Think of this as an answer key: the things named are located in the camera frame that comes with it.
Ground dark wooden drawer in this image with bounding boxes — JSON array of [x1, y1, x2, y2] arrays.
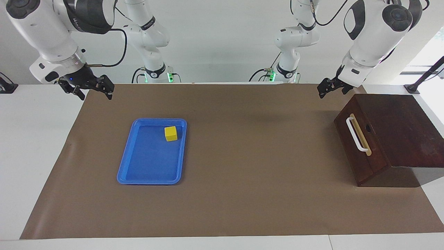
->
[[334, 94, 390, 186]]

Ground white drawer handle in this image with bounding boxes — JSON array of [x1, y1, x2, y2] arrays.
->
[[346, 117, 369, 152]]

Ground black base cable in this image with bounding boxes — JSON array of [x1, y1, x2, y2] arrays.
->
[[131, 67, 147, 84], [249, 52, 281, 82]]

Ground black clamp mount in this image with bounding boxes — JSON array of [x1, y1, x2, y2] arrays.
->
[[0, 72, 18, 94]]

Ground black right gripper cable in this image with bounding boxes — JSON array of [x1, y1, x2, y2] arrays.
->
[[85, 28, 127, 67]]

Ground brown table mat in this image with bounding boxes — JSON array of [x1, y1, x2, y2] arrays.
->
[[20, 83, 444, 240]]

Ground yellow cube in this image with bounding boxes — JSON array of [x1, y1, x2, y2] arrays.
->
[[164, 126, 178, 142]]

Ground black camera stand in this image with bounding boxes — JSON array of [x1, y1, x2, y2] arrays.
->
[[404, 56, 444, 94]]

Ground blue plastic tray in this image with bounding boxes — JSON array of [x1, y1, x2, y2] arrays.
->
[[117, 118, 188, 185]]

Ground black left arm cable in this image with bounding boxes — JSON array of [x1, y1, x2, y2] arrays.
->
[[310, 0, 349, 26]]

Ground dark wooden cabinet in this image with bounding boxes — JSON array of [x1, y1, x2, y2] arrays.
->
[[334, 94, 444, 188]]

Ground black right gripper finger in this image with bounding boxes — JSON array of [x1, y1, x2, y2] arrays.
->
[[58, 81, 85, 101], [93, 75, 115, 100]]

